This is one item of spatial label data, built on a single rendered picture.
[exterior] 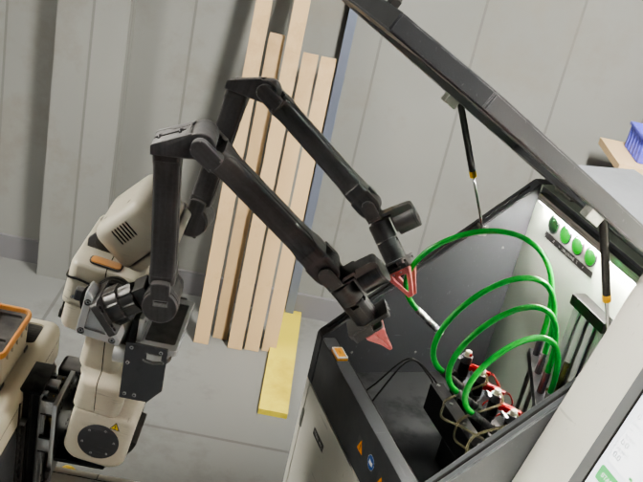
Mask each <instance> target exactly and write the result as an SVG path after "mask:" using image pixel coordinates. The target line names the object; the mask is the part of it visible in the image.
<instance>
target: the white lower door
mask: <svg viewBox="0 0 643 482"><path fill-rule="evenodd" d="M287 482H360V481H359V479H358V477H357V475H356V473H355V471H354V470H353V468H352V466H351V464H350V462H349V460H348V458H347V456H346V454H345V452H344V449H343V447H342V445H341V443H340V441H339V439H338V437H337V435H336V433H335V431H334V429H333V427H332V426H331V424H330V422H329V420H328V418H327V415H326V413H325V411H324V409H323V407H322V404H321V402H320V400H319V398H318V396H317V394H316V392H315V390H314V388H313V386H312V384H310V385H309V389H308V394H307V398H306V402H305V406H304V407H303V408H302V411H301V415H300V418H299V434H298V438H297V442H296V446H295V450H294V454H293V459H292V463H291V467H290V470H289V475H288V479H287Z"/></svg>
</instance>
